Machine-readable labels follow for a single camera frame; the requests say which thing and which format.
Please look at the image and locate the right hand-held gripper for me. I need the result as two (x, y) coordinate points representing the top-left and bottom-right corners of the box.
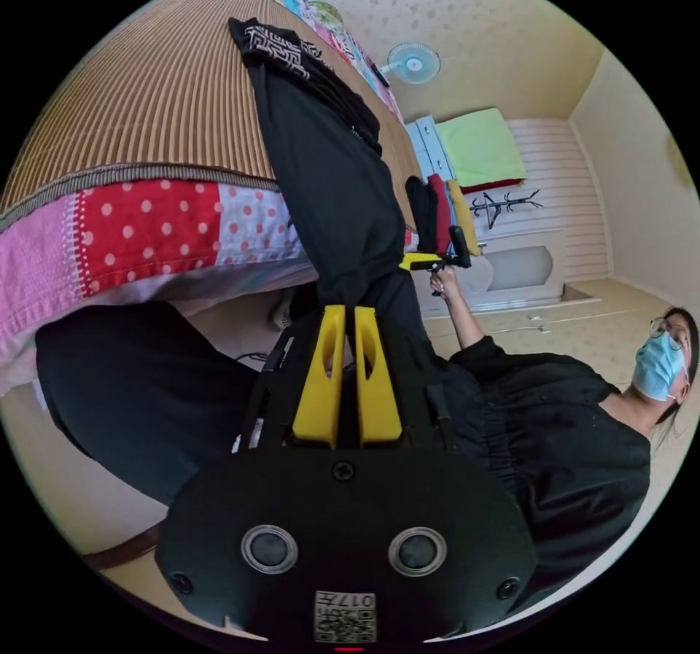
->
(397, 252), (459, 284)

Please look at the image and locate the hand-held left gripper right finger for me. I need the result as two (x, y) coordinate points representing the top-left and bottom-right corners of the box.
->
(354, 306), (403, 445)

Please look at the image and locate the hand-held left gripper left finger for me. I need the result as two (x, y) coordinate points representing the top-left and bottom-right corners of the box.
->
(292, 305), (347, 444)

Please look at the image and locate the black long sleeve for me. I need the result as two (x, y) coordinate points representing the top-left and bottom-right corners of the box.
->
(246, 61), (436, 362)

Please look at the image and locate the person's right forearm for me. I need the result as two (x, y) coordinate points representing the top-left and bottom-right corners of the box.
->
(440, 285), (491, 350)

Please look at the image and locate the person's right hand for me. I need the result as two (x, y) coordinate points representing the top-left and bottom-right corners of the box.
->
(429, 268), (462, 300)

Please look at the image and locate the pile of clothes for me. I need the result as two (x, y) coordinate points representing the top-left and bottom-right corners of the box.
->
(405, 174), (483, 257)

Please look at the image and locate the black coat rack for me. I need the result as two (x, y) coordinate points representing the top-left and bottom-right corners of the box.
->
(469, 187), (543, 230)

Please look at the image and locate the white cupboard with drawers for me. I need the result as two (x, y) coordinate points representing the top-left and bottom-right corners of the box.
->
(404, 115), (458, 183)

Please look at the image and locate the green cloth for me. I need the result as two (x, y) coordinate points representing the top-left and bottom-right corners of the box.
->
(436, 106), (529, 191)

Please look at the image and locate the person's body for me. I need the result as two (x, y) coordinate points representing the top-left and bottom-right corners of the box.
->
(34, 299), (700, 614)

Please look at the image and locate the blue electric fan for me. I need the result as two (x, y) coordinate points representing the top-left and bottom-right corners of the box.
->
(378, 41), (442, 86)

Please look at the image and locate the black garment with white print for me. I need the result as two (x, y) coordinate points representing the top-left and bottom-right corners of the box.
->
(227, 16), (384, 157)

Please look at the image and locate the bed with woven mat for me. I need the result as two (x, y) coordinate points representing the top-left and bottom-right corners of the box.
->
(0, 0), (425, 387)

